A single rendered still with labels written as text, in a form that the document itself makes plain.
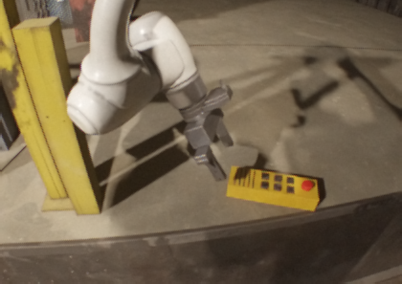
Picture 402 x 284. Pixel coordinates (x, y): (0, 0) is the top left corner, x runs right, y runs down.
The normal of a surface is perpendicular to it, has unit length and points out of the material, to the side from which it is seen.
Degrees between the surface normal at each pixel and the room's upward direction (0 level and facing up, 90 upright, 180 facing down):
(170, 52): 62
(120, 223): 0
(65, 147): 90
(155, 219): 0
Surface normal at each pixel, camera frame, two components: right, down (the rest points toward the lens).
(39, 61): 0.18, 0.59
